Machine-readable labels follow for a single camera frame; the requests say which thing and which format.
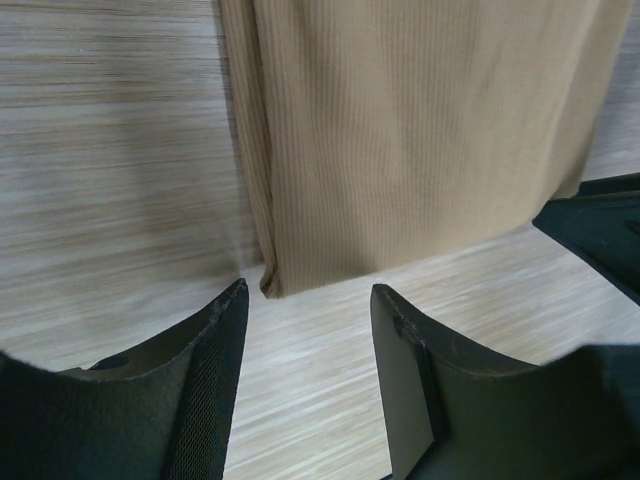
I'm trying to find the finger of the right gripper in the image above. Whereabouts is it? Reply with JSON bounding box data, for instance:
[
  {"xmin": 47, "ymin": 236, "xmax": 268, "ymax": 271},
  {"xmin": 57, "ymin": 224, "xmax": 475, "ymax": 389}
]
[{"xmin": 533, "ymin": 173, "xmax": 640, "ymax": 300}]

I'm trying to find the tan tank top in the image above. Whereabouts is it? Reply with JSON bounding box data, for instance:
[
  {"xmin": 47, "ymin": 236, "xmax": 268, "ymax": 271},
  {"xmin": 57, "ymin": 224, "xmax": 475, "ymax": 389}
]
[{"xmin": 220, "ymin": 0, "xmax": 633, "ymax": 298}]

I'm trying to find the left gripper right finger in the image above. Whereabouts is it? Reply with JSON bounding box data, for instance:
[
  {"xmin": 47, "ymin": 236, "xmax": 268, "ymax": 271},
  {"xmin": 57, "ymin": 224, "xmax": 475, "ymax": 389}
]
[{"xmin": 370, "ymin": 284, "xmax": 639, "ymax": 479}]

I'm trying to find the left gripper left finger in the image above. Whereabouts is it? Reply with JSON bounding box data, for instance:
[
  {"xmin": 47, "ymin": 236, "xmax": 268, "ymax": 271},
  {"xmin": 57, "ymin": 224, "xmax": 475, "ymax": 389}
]
[{"xmin": 1, "ymin": 280, "xmax": 249, "ymax": 479}]

